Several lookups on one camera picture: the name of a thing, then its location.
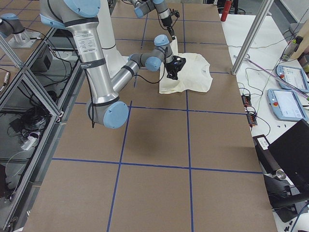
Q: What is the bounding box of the aluminium frame post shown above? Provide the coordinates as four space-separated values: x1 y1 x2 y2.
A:
231 0 274 75

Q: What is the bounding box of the black laptop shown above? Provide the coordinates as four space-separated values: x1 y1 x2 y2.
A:
268 119 309 192

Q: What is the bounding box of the teach pendant blue grey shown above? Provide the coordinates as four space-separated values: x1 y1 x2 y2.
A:
267 89 309 122
276 65 309 93

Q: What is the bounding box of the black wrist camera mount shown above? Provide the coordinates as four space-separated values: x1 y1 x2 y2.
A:
169 8 180 18

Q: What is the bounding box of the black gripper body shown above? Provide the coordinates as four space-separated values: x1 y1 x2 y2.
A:
161 16 172 30
166 56 186 80

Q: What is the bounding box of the grey box under rack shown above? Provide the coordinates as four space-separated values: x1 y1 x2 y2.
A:
30 47 53 72

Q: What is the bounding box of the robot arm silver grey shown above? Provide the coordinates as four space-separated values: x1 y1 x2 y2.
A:
129 0 180 40
40 0 186 129

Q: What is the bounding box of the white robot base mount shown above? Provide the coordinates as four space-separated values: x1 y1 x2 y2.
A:
104 53 128 79

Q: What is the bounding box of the black box with label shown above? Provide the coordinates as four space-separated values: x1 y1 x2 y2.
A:
253 134 280 174

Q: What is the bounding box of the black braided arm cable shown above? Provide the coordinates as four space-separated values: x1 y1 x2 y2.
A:
132 55 169 85

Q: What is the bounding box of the far teach pendant blue grey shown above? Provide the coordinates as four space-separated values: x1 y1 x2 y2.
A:
276 65 309 93

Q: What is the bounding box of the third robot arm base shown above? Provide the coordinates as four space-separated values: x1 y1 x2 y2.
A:
0 13 41 49

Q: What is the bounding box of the near teach pendant blue grey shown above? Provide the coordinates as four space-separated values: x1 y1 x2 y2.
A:
267 89 309 122

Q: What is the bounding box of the white power strip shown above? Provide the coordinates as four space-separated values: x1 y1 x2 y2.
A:
21 135 38 150

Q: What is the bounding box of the aluminium frame rack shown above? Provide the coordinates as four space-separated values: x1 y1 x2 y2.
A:
0 22 84 232

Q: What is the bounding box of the red bottle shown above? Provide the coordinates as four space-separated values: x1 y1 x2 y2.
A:
221 0 232 22

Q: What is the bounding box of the black orange connector module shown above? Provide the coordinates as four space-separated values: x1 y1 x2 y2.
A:
246 112 258 127
241 94 252 106

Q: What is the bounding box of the cream long-sleeve cat shirt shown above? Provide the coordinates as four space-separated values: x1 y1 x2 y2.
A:
159 39 212 94

